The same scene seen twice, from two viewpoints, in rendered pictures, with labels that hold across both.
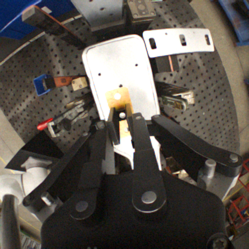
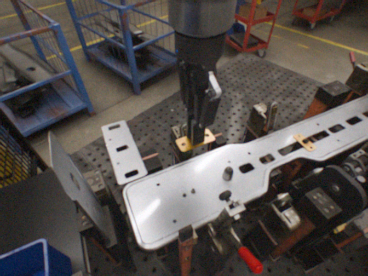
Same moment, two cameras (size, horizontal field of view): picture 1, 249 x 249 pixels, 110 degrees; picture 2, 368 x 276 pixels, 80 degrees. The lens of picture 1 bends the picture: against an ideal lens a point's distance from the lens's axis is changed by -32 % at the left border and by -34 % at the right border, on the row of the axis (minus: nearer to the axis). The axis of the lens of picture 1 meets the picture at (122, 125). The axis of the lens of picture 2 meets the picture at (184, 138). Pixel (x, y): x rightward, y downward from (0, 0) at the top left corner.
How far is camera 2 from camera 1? 35 cm
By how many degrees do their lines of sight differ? 42
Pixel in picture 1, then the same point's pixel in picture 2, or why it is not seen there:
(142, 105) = (200, 171)
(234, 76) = (138, 108)
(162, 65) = (154, 163)
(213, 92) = (167, 122)
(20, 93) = not seen: outside the picture
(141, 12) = (97, 181)
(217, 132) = not seen: hidden behind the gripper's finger
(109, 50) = (143, 214)
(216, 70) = (141, 125)
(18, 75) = not seen: outside the picture
